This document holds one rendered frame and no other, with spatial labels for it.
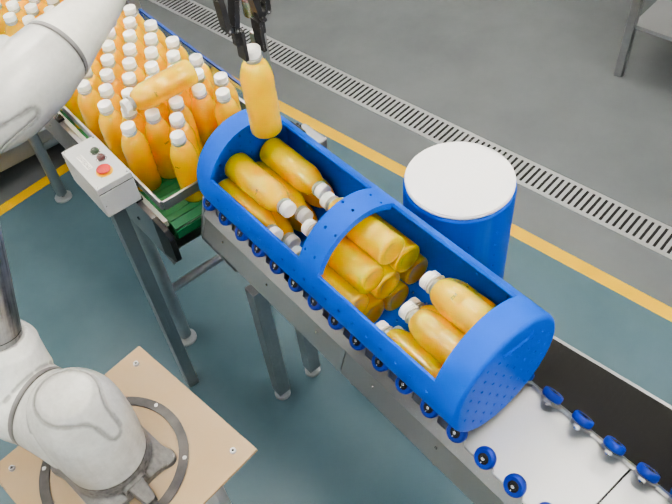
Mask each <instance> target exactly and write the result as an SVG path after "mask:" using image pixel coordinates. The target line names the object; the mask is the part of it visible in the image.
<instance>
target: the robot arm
mask: <svg viewBox="0 0 672 504"><path fill-rule="evenodd" d="M227 1H228V13H227V9H226V6H225V2H224V0H213V3H214V7H215V10H216V14H217V17H218V21H219V24H220V28H221V30H223V31H224V32H225V33H227V34H228V35H230V34H231V36H232V40H233V44H234V45H235V46H237V51H238V56H239V57H240V58H242V59H243V60H244V61H246V62H248V61H249V55H248V49H247V43H246V38H245V32H244V31H243V30H242V29H240V6H239V1H240V0H227ZM125 3H126V0H64V1H63V2H61V3H60V4H58V5H57V6H55V7H53V8H52V9H50V10H49V11H47V12H45V13H44V14H42V15H40V16H39V17H37V18H35V19H33V20H32V21H30V22H29V23H28V24H27V25H26V26H24V27H23V28H22V29H20V30H19V31H18V32H17V33H15V34H14V35H12V36H11V37H9V36H7V35H0V154H1V153H4V152H6V151H9V150H11V149H13V148H15V147H17V146H19V145H20V144H22V143H24V142H25V141H27V140H28V139H30V138H31V137H32V136H34V135H35V134H36V133H38V132H39V131H40V130H41V129H42V128H43V127H44V126H45V125H46V124H47V123H48V122H49V121H50V120H51V119H52V118H53V117H54V116H55V115H56V114H57V113H58V112H59V111H60V110H61V109H62V108H63V106H64V105H65V104H66V103H67V102H68V101H69V100H70V98H71V97H72V95H73V94H74V92H75V90H76V89H77V87H78V86H79V84H80V83H81V81H82V80H83V79H84V77H85V76H86V74H87V73H88V72H89V70H90V68H91V66H92V64H93V62H94V60H95V58H96V56H97V54H98V52H99V51H100V49H101V47H102V45H103V44H104V42H105V40H106V38H107V37H108V35H109V33H110V32H111V30H112V29H113V27H114V25H115V24H116V22H117V20H118V18H119V16H120V15H121V13H122V11H123V8H124V6H125ZM248 3H249V5H250V8H251V10H252V13H253V16H254V17H255V18H254V17H251V18H250V19H251V24H252V29H253V34H254V39H255V43H256V44H258V45H259V46H260V48H261V51H263V52H266V51H267V47H266V42H265V37H264V33H266V27H265V22H266V21H267V18H266V17H265V16H266V15H267V14H268V15H269V14H270V13H271V3H270V0H248ZM0 439H2V440H4V441H7V442H10V443H13V444H16V445H18V446H20V447H22V448H24V449H26V450H27V451H29V452H31V453H32V454H34V455H35V456H37V457H39V458H40V459H42V460H43V461H45V462H46V463H48V464H49V465H51V471H52V472H53V473H54V474H55V475H56V476H58V477H60V478H62V479H64V480H65V481H66V482H67V483H68V484H69V485H70V486H71V488H72V489H73V490H74V491H75V492H76V493H77V494H78V495H79V497H80V498H81V499H82V500H83V501H84V502H85V503H86V504H128V503H129V502H130V501H131V500H132V499H134V498H136V499H137V500H138V501H140V502H141V503H142V504H157V502H158V498H157V496H156V495H155V494H154V492H153V491H152V489H151V488H150V487H149V485H148V484H149V483H151V482H152V481H153V480H154V479H155V478H156V477H157V476H158V475H159V474H160V473H161V472H163V471H164V470H166V469H168V468H170V467H172V466H173V465H174V464H175V463H176V460H177V456H176V454H175V452H174V451H173V450H171V449H169V448H167V447H165V446H163V445H162V444H161V443H159V442H158V441H157V440H156V439H155V438H154V437H153V436H152V435H151V434H150V433H149V432H148V431H147V430H146V429H145V428H144V427H143V426H142V425H141V424H140V421H139V419H138V417H137V415H136V413H135V411H134V410H133V408H132V406H131V405H130V403H129V401H128V400H127V399H126V397H125V396H124V394H123V393H122V392H121V390H120V389H119V388H118V387H117V386H116V385H115V383H113V382H112V381H111V380H110V379H109V378H108V377H106V376H105V375H103V374H101V373H99V372H97V371H94V370H91V369H87V368H80V367H70V368H64V369H63V368H61V367H59V366H57V365H55V364H54V363H53V359H52V357H51V356H50V354H49V353H48V351H47V349H46V348H45V346H44V344H43V342H42V340H41V339H40V337H39V334H38V332H37V330H36V329H35V328H34V327H33V326H32V325H31V324H29V323H27V322H25V321H23V320H21V319H20V316H19V311H18V306H17V301H16V297H15V292H14V287H13V282H12V277H11V273H10V268H9V263H8V258H7V253H6V249H5V244H4V239H3V234H2V229H1V225H0Z"/></svg>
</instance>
